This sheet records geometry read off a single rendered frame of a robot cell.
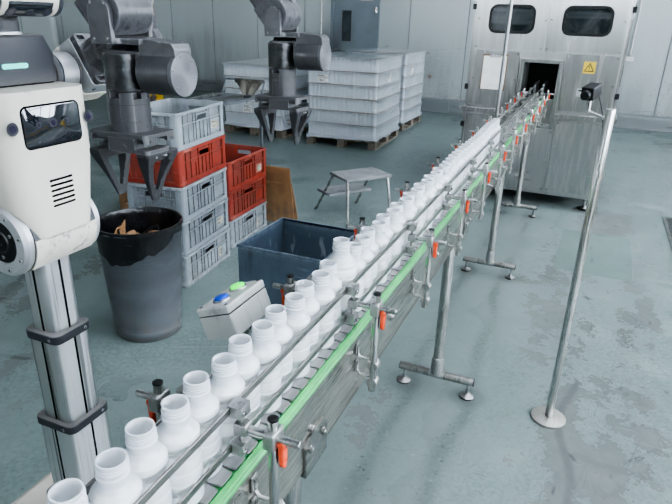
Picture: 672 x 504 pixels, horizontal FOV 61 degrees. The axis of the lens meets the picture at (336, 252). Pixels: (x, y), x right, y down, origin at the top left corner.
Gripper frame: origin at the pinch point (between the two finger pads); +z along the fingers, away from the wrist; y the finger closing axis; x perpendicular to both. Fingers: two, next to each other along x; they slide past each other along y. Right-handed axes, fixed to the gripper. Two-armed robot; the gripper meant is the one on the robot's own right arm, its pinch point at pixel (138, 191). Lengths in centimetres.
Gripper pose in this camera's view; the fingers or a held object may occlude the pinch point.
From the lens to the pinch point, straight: 90.9
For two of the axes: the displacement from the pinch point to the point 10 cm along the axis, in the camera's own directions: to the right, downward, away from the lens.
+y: 9.2, 1.7, -3.5
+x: 3.9, -3.3, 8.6
